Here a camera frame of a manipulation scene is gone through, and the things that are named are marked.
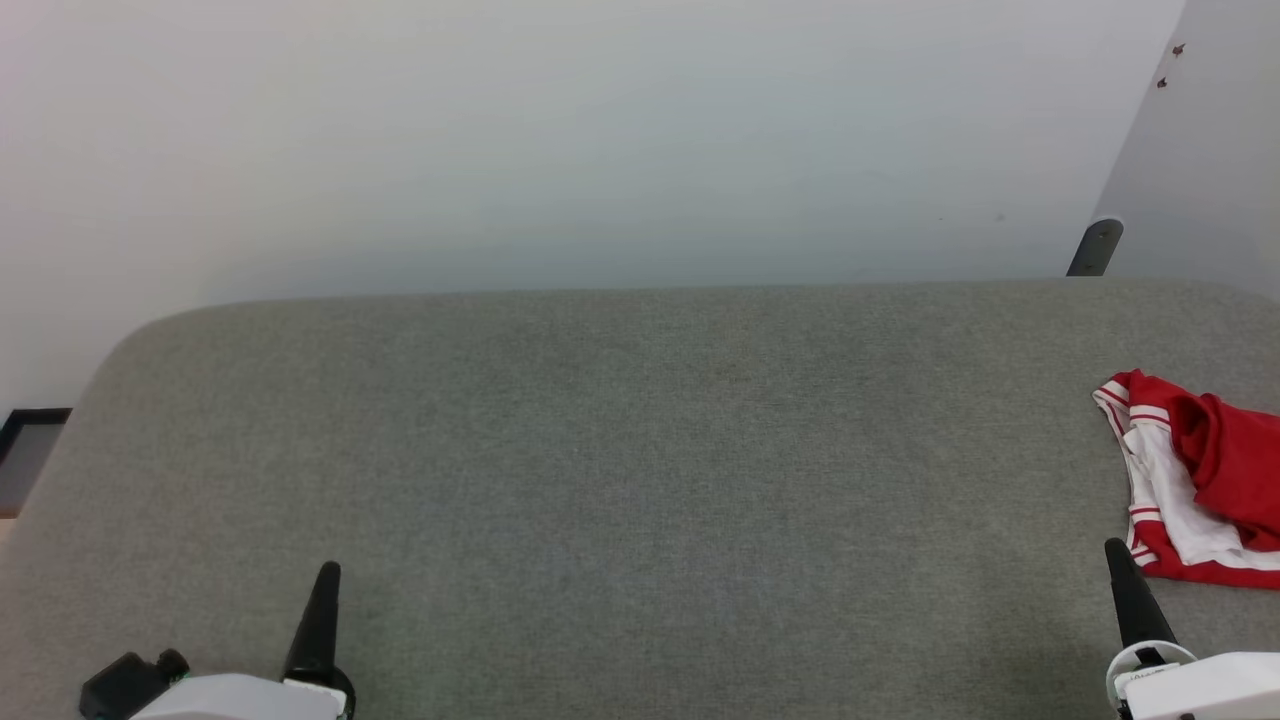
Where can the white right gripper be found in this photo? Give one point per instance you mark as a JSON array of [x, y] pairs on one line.
[[1220, 690]]

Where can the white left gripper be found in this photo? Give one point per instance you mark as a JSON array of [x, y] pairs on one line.
[[240, 700]]

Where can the red and white basketball jersey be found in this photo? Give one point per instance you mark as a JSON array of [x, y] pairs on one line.
[[1230, 460]]

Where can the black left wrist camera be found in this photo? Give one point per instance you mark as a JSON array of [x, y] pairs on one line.
[[125, 685]]

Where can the dark grey metal bracket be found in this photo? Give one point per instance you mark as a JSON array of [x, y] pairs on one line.
[[1096, 248]]

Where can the white wall panel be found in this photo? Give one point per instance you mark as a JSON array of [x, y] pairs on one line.
[[1200, 150]]

